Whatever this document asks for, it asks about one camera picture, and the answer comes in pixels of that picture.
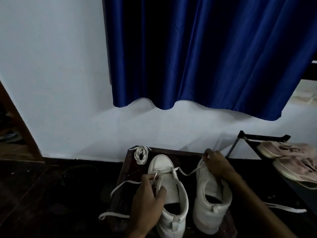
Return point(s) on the person's right hand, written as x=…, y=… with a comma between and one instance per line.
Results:
x=219, y=166

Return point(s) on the person's left hand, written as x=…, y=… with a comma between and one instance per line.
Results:
x=146, y=205

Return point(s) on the white shoelace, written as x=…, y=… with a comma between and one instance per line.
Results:
x=119, y=187
x=141, y=154

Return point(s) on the person's right forearm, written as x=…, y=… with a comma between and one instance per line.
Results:
x=260, y=208

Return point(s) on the dark brown plastic stool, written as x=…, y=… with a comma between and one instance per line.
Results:
x=133, y=168

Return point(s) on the black shoe rack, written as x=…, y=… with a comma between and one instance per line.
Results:
x=267, y=137

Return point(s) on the pink sneaker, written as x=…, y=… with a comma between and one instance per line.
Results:
x=275, y=148
x=294, y=171

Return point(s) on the black sneaker white sole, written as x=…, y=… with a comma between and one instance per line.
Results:
x=287, y=208

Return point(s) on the white window grille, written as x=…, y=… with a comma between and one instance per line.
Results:
x=303, y=94

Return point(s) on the blue curtain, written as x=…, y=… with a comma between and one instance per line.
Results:
x=210, y=47

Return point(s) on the grey slipper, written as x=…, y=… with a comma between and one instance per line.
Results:
x=10, y=137

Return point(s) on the brown wooden door frame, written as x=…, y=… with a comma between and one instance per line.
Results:
x=24, y=136

